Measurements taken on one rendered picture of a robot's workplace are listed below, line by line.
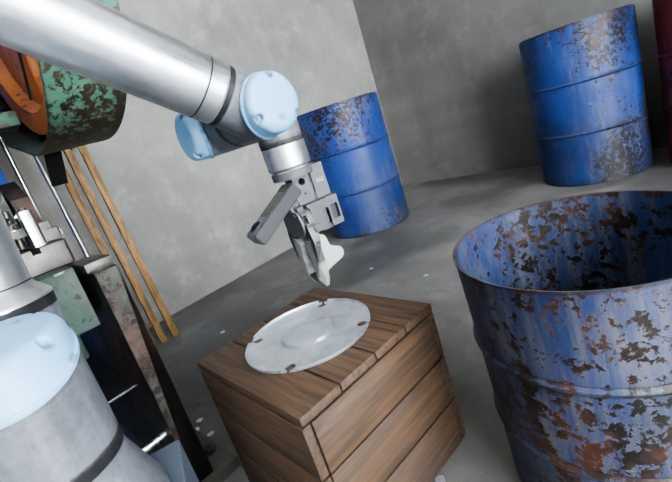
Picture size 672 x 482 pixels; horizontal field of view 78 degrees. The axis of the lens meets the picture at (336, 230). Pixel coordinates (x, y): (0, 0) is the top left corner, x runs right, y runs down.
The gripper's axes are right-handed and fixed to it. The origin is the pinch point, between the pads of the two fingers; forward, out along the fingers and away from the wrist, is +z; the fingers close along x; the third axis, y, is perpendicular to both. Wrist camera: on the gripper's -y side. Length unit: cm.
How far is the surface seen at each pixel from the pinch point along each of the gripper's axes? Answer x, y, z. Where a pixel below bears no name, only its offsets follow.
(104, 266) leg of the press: 41, -31, -11
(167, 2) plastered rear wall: 211, 57, -121
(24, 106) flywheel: 84, -32, -56
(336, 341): 5.9, 1.9, 16.5
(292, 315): 28.0, 2.2, 16.6
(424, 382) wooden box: -2.6, 14.1, 30.9
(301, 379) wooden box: 1.2, -9.1, 16.6
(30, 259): 50, -44, -17
